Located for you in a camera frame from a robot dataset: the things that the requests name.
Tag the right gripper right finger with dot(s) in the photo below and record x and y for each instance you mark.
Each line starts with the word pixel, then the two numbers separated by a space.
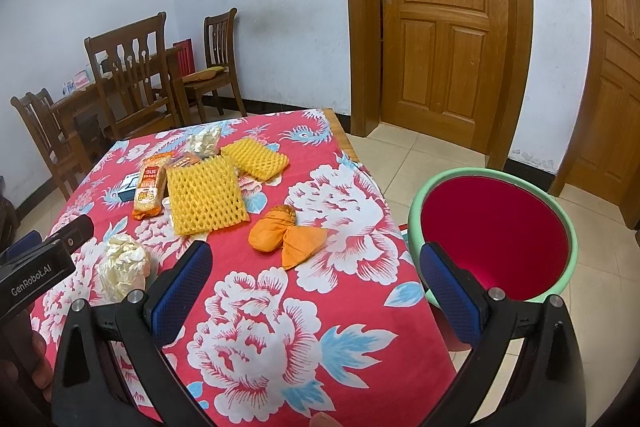
pixel 547 384

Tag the orange snack noodle packet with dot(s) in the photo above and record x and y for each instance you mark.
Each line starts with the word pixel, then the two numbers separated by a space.
pixel 151 187

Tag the wooden door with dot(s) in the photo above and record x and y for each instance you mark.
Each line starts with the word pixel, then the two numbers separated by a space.
pixel 603 156
pixel 452 69

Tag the small yellow foam net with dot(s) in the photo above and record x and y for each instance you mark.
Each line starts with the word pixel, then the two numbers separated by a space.
pixel 255 159

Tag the orange wrapper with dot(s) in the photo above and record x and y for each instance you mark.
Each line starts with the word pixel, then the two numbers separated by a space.
pixel 278 229

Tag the far wooden chair with cushion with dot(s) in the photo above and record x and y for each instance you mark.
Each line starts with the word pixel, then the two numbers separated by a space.
pixel 220 69

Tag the small crumpled white paper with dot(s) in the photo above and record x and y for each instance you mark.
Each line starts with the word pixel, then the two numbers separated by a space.
pixel 204 144

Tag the red bin with green rim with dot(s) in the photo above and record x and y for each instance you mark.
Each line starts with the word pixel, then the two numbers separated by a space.
pixel 506 231

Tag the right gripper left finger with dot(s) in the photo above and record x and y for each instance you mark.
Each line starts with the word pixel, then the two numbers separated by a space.
pixel 89 389

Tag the blue white medicine box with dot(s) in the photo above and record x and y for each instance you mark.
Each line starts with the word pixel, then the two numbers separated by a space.
pixel 127 188

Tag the wooden dining table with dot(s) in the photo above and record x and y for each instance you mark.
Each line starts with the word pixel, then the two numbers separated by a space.
pixel 85 101

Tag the large yellow foam net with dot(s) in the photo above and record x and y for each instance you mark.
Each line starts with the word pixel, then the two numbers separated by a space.
pixel 205 197

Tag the orange cardboard box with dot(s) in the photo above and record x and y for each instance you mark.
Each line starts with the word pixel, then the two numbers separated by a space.
pixel 185 160

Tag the cream paper ball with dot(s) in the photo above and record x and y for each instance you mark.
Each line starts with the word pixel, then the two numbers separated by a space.
pixel 124 267

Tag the left wooden chair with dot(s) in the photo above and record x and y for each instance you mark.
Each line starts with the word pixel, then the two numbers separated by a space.
pixel 50 139

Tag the red floral tablecloth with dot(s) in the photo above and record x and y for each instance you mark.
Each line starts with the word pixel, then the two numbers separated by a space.
pixel 348 332

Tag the near wooden dining chair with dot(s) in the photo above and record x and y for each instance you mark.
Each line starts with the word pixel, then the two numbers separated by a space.
pixel 130 68

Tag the red chair behind table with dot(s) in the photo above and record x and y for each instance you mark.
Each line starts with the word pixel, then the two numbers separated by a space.
pixel 185 57

